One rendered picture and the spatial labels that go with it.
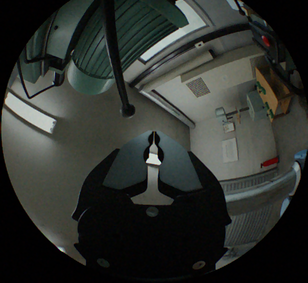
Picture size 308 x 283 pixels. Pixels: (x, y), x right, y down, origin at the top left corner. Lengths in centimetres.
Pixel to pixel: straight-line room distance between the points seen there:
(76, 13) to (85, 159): 146
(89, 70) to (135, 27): 14
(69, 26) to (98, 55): 11
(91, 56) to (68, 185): 144
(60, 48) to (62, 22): 7
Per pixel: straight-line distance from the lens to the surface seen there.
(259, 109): 238
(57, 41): 28
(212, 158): 314
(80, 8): 23
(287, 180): 49
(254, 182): 304
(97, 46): 22
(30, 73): 36
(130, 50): 21
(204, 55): 169
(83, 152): 151
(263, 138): 318
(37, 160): 157
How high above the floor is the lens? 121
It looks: 41 degrees up
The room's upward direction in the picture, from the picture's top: 108 degrees counter-clockwise
